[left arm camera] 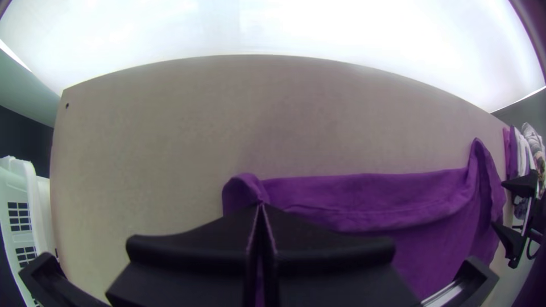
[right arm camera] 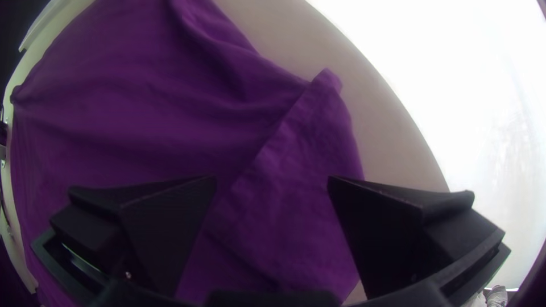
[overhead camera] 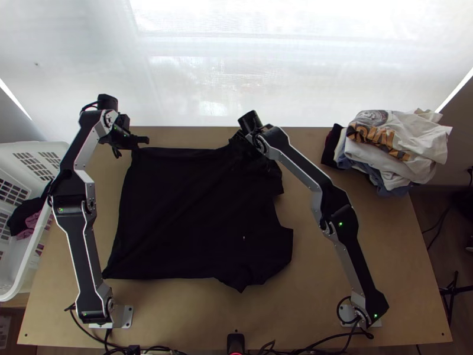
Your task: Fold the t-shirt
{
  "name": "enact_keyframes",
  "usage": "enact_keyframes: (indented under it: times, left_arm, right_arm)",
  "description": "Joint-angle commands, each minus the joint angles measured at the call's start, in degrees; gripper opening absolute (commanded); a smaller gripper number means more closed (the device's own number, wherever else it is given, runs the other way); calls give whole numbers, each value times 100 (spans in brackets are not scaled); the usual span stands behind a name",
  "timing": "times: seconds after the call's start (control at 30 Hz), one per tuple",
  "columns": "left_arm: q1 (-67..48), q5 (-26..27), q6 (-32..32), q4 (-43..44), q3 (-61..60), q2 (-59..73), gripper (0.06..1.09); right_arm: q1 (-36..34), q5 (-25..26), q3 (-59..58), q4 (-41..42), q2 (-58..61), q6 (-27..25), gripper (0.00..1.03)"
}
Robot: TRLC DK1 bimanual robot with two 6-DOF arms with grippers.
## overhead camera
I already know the black tripod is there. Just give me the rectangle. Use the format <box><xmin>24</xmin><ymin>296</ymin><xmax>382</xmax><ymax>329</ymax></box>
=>
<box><xmin>439</xmin><ymin>270</ymin><xmax>473</xmax><ymax>327</ymax></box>

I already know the heap of clothes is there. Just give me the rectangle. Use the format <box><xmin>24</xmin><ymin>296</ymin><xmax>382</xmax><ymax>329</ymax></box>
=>
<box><xmin>7</xmin><ymin>185</ymin><xmax>55</xmax><ymax>238</ymax></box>

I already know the black cable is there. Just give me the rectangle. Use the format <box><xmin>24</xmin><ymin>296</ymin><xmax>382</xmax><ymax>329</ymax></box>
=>
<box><xmin>64</xmin><ymin>302</ymin><xmax>128</xmax><ymax>355</ymax></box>
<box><xmin>335</xmin><ymin>295</ymin><xmax>375</xmax><ymax>340</ymax></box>
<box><xmin>421</xmin><ymin>205</ymin><xmax>456</xmax><ymax>234</ymax></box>

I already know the black t-shirt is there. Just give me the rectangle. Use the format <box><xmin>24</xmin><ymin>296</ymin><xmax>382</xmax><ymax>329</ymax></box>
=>
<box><xmin>101</xmin><ymin>137</ymin><xmax>294</xmax><ymax>293</ymax></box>

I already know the pile of folded clothes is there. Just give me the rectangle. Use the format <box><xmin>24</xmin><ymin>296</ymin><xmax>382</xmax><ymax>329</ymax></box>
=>
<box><xmin>320</xmin><ymin>108</ymin><xmax>454</xmax><ymax>198</ymax></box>

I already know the white laundry basket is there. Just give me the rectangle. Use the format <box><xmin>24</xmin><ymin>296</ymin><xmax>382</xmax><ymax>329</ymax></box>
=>
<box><xmin>0</xmin><ymin>141</ymin><xmax>71</xmax><ymax>302</ymax></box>

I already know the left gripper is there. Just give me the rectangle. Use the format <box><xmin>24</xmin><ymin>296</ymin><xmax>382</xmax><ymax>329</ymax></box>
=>
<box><xmin>110</xmin><ymin>125</ymin><xmax>150</xmax><ymax>150</ymax></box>

